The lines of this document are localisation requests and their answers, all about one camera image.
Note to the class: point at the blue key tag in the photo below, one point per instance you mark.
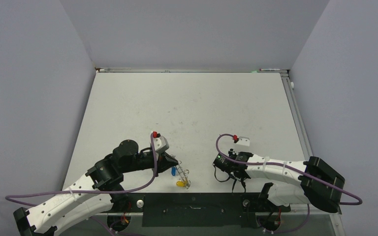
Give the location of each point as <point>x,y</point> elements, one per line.
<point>173,171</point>

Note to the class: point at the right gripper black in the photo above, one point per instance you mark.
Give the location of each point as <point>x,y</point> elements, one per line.
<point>233,152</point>

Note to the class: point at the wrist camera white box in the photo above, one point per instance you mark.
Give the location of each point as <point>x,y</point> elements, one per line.
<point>159,143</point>
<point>241,141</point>

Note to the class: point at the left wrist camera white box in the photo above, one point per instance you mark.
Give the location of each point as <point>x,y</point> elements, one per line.
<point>159,143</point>

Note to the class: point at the aluminium rail back edge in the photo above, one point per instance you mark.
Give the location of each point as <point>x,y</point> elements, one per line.
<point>207,70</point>

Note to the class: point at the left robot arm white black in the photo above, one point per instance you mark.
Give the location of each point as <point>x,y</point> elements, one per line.
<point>97,190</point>

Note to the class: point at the large perforated metal keyring disc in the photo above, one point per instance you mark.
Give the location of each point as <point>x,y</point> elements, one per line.
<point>181,173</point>

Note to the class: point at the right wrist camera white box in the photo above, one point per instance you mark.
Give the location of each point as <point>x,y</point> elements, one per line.
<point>241,141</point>

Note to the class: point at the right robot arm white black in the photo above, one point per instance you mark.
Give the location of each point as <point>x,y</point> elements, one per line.
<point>293,182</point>

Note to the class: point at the aluminium rail right edge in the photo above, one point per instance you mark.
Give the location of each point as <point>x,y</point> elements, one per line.
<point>300,127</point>

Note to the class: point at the yellow key tag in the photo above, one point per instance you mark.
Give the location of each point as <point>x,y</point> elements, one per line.
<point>183,184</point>

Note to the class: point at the aluminium rail edge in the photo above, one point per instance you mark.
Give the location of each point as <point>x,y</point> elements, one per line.
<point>300,127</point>
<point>207,70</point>

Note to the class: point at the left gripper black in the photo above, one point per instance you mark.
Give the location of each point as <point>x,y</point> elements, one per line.
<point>165,161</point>

